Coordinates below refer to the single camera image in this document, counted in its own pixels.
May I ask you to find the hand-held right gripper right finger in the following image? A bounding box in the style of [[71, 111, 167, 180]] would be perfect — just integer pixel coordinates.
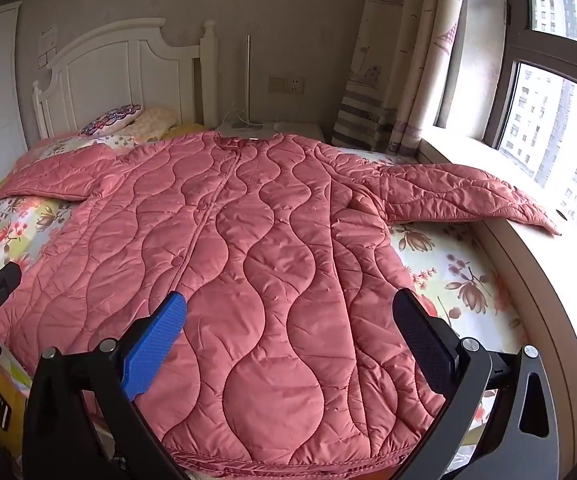
[[391, 287, 562, 480]]

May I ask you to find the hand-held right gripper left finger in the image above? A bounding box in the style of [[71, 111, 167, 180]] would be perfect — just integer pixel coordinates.
[[22, 291, 189, 480]]

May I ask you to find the pink quilted comforter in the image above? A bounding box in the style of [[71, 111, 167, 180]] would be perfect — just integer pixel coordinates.
[[0, 131, 562, 471]]

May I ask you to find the bed with floral sheet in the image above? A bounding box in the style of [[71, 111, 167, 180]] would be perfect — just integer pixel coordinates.
[[0, 130, 532, 480]]

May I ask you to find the yellow box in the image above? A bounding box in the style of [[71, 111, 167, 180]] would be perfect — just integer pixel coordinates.
[[0, 360, 34, 461]]

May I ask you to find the colourful embroidered pillow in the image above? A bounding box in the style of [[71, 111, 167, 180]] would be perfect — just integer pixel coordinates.
[[79, 104, 144, 137]]

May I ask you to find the stone windowsill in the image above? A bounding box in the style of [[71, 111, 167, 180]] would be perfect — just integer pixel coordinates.
[[416, 127, 577, 461]]

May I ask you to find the yellow cloth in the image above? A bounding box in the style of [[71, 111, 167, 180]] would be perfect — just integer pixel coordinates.
[[161, 122, 206, 142]]

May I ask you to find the cream fluffy blanket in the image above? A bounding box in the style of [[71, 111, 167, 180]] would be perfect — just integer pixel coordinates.
[[127, 107, 179, 143]]

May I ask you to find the white wooden headboard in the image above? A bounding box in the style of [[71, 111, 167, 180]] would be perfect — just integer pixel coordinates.
[[32, 18, 218, 141]]

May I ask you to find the white nightstand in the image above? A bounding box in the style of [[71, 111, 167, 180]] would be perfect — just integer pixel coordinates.
[[213, 120, 325, 143]]

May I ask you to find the printed beige curtain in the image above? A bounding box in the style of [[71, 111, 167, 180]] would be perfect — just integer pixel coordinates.
[[331, 0, 469, 158]]

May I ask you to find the dark framed window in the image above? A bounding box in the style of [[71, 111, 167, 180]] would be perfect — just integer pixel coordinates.
[[433, 0, 577, 266]]

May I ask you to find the paper sheet on wall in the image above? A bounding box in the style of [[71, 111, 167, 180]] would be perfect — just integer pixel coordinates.
[[37, 24, 59, 68]]

